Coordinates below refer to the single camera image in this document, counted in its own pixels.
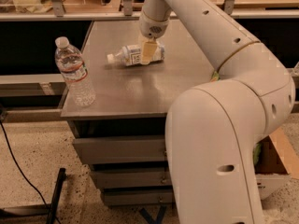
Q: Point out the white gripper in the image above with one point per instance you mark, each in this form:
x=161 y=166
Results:
x=149 y=28

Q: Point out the blue plastic bottle white cap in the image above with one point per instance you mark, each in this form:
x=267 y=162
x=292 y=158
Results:
x=130 y=55

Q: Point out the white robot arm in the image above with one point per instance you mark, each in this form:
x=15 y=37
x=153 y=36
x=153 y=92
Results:
x=211 y=129

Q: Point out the green rice chip bag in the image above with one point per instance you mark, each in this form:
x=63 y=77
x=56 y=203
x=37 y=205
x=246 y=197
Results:
x=215 y=76

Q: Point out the clear water bottle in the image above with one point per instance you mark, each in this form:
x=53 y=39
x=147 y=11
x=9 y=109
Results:
x=72 y=67

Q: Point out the grey drawer cabinet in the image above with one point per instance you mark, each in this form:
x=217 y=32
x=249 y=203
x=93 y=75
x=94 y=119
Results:
x=133 y=101

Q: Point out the top grey drawer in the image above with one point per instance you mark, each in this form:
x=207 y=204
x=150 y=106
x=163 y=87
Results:
x=122 y=149

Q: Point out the grey drawer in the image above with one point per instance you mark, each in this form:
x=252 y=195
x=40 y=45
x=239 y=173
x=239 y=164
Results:
x=122 y=149
x=137 y=197
x=131 y=178

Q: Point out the middle grey drawer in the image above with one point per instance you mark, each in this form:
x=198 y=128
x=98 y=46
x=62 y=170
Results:
x=131 y=178

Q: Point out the snack packets in box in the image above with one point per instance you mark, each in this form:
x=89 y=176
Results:
x=256 y=153

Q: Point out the bottom grey drawer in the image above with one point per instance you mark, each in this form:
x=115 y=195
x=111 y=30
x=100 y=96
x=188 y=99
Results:
x=137 y=197

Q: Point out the white cardboard box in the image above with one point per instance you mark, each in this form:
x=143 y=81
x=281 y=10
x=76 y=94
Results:
x=277 y=163

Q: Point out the black metal stand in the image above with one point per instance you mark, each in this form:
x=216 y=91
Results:
x=49 y=209

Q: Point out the wooden shelf with metal rail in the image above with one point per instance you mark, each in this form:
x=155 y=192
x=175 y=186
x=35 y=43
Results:
x=92 y=10

